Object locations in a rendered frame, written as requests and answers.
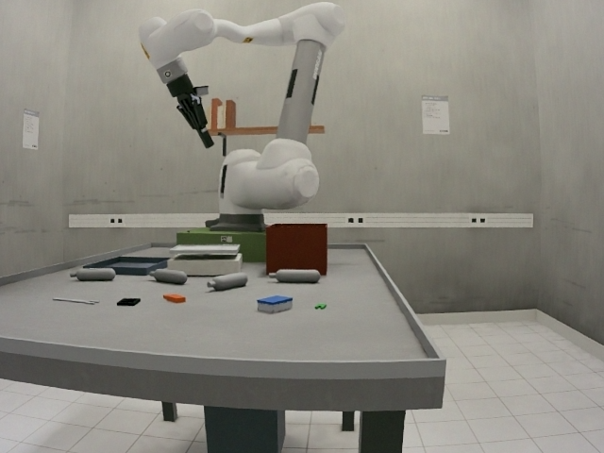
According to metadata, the orange block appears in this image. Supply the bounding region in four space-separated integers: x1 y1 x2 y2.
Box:
163 294 186 303

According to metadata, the red open box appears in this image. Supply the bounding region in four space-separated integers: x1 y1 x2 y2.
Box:
266 224 327 276

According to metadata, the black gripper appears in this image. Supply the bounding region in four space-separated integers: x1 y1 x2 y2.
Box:
166 74 214 149

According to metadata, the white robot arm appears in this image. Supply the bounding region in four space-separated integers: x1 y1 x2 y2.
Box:
139 2 346 232

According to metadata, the grey table edge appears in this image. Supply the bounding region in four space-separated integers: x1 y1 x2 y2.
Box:
0 243 446 379

